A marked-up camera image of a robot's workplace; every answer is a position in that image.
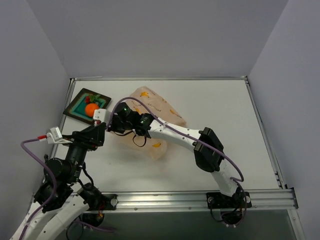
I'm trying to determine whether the banana print plastic bag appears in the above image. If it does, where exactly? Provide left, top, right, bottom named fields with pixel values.
left=116, top=86, right=187, bottom=160

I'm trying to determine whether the orange fake fruit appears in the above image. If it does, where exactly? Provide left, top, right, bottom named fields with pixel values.
left=84, top=103, right=100, bottom=118

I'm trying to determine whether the fake strawberry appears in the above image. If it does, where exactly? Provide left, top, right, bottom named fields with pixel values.
left=84, top=94, right=101, bottom=104

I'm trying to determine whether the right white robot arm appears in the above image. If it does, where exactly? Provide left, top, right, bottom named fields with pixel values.
left=107, top=102, right=244, bottom=207

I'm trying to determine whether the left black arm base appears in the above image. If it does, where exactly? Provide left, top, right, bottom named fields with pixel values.
left=81, top=194, right=118, bottom=227

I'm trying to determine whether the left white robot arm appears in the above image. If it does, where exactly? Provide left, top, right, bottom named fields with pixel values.
left=11, top=123, right=106, bottom=240

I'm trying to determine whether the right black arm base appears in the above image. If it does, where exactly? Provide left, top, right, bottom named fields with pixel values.
left=206, top=191, right=252, bottom=228

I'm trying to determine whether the green square plate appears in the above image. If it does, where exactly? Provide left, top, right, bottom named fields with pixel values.
left=63, top=88, right=112, bottom=125

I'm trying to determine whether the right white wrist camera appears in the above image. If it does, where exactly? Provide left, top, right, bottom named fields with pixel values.
left=92, top=108, right=111, bottom=126

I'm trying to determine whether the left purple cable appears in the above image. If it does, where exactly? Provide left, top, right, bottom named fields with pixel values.
left=18, top=136, right=116, bottom=238

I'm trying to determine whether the purple cable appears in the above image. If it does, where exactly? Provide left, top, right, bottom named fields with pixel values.
left=106, top=96, right=248, bottom=226
left=18, top=136, right=116, bottom=238

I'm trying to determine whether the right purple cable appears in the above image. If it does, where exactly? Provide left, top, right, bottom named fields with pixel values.
left=106, top=96, right=248, bottom=226

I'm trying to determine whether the aluminium front rail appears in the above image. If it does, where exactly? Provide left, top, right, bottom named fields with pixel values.
left=101, top=189, right=298, bottom=214

